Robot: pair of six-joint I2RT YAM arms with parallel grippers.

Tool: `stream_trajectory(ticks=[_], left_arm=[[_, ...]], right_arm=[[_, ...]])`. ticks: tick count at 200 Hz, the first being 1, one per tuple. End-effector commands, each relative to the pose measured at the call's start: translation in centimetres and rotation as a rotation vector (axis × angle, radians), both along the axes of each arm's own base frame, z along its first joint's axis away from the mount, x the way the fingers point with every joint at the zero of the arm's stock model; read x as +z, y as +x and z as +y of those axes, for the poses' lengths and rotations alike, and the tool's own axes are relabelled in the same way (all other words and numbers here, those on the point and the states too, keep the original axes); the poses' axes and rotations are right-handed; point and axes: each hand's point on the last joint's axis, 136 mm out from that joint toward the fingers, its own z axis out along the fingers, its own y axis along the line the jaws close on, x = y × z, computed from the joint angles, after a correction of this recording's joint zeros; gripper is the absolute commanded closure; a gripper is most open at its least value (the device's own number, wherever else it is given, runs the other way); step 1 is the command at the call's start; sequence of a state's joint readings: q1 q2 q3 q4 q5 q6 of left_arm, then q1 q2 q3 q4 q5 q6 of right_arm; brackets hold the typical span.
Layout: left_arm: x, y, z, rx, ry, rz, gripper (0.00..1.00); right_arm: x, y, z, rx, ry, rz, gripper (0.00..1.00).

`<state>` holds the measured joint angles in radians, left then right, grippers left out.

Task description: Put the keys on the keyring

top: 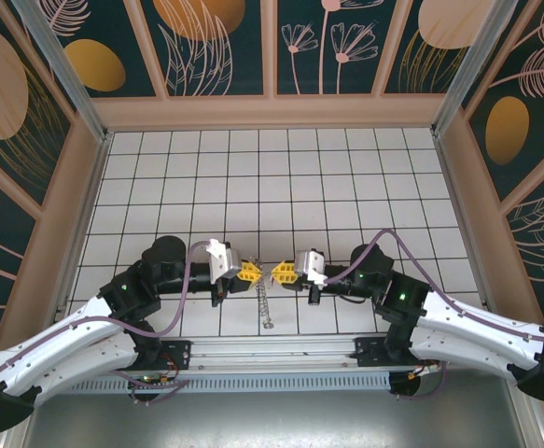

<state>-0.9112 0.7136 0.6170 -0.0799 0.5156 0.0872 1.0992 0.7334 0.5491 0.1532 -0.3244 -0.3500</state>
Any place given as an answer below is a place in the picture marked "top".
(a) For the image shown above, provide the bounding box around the small green circuit board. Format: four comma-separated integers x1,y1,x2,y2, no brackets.
129,371,182,388

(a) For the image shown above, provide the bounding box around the short purple cable loop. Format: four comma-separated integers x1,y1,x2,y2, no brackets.
129,378,191,407
390,362,448,402

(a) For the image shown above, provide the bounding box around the grey metal sheet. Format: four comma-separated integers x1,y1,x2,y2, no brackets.
0,389,544,448

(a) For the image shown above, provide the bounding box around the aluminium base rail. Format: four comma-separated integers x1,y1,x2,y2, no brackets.
159,336,397,372

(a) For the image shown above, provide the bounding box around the white orange wire bundle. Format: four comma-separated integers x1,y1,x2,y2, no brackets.
409,362,440,380

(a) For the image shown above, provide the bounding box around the aluminium frame post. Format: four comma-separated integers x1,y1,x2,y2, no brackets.
12,0,114,144
432,0,520,137

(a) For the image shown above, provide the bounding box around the white slotted cable duct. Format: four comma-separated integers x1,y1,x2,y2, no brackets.
68,371,394,396

